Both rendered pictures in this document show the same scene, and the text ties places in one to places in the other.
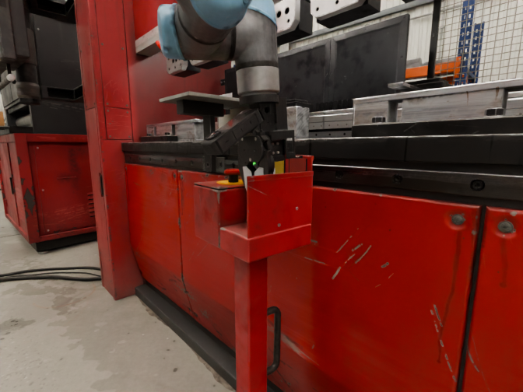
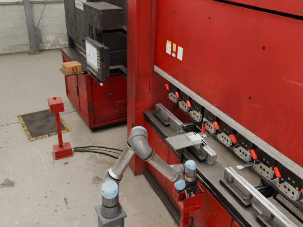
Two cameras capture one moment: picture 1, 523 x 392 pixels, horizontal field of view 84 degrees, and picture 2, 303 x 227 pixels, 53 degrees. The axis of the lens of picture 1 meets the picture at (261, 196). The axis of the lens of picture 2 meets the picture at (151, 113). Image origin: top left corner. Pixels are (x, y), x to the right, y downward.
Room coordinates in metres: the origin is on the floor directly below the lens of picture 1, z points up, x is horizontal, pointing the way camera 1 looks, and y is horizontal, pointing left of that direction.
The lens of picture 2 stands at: (-1.23, -0.24, 2.40)
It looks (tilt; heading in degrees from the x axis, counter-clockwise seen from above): 27 degrees down; 18
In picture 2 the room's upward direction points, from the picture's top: 2 degrees clockwise
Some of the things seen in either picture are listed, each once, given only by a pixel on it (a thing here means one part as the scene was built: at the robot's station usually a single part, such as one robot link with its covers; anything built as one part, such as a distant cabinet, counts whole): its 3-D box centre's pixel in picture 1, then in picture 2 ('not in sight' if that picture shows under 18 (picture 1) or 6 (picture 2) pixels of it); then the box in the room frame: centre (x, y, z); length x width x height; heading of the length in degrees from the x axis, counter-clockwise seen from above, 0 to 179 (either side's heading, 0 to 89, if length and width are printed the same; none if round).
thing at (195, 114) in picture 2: not in sight; (199, 109); (1.08, 0.07, 1.26); 0.15 x 0.09 x 0.17; 44
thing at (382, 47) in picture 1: (291, 94); not in sight; (1.58, -0.16, 1.12); 1.13 x 0.02 x 0.44; 44
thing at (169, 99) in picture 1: (211, 102); (183, 140); (0.96, 0.16, 1.00); 0.26 x 0.18 x 0.01; 134
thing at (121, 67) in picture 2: (69, 92); (118, 74); (1.81, 1.14, 1.18); 0.40 x 0.24 x 0.07; 44
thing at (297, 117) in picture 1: (257, 126); (200, 147); (1.02, 0.01, 0.92); 0.39 x 0.06 x 0.10; 44
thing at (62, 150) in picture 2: not in sight; (58, 127); (1.58, 1.89, 0.41); 0.25 x 0.20 x 0.83; 134
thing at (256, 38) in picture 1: (253, 36); (190, 168); (0.54, 0.01, 1.04); 0.09 x 0.08 x 0.11; 112
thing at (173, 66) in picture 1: (182, 54); (176, 92); (1.37, 0.35, 1.26); 0.15 x 0.09 x 0.17; 44
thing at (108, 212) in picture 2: not in sight; (110, 206); (0.20, 0.50, 0.82); 0.15 x 0.15 x 0.10
